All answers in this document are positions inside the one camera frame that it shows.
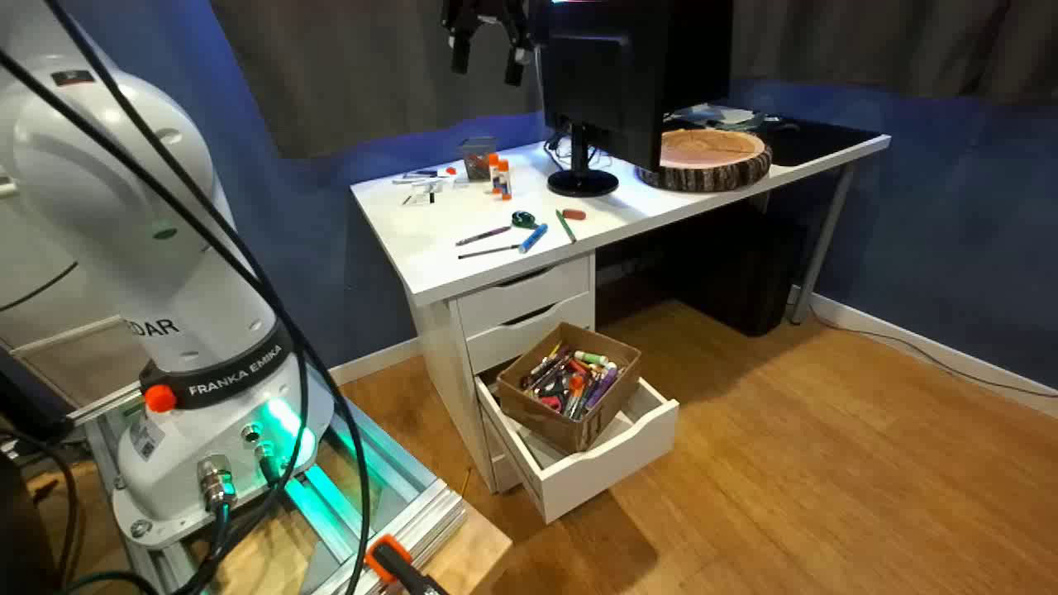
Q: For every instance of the green pencil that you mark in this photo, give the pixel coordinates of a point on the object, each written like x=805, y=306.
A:
x=566, y=227

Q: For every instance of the black computer tower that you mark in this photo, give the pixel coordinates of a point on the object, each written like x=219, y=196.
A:
x=738, y=275

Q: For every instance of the orange capped glue stick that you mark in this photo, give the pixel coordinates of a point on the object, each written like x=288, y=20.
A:
x=508, y=184
x=493, y=175

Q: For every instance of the black mesh pen cup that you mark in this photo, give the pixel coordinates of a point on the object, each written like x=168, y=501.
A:
x=478, y=162

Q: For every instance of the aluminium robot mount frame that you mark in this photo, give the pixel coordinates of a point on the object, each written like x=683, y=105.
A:
x=416, y=513

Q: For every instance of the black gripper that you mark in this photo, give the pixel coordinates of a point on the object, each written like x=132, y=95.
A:
x=501, y=11

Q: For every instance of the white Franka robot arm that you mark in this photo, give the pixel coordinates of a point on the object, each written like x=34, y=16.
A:
x=110, y=186

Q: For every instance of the brown cardboard box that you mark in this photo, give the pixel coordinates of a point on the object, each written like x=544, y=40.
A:
x=539, y=416

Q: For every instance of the round wood slab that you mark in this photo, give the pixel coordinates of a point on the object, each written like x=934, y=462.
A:
x=712, y=156

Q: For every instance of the white drawer cabinet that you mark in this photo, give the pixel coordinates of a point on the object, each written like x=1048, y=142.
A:
x=442, y=352

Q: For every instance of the orange black bar clamp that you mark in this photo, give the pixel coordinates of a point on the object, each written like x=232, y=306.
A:
x=397, y=564

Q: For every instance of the white open drawer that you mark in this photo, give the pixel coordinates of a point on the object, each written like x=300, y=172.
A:
x=596, y=480

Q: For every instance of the grey desk leg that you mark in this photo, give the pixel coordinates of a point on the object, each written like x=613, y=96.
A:
x=820, y=250

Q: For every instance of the dark grey fabric curtain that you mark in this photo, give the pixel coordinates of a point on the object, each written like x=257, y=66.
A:
x=363, y=66

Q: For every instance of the small orange object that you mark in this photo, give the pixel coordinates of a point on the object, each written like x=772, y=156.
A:
x=573, y=213

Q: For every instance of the black computer monitor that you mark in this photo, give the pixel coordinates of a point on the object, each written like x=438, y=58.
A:
x=615, y=76

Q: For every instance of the dark slim pen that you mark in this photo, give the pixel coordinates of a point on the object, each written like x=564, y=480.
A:
x=486, y=253

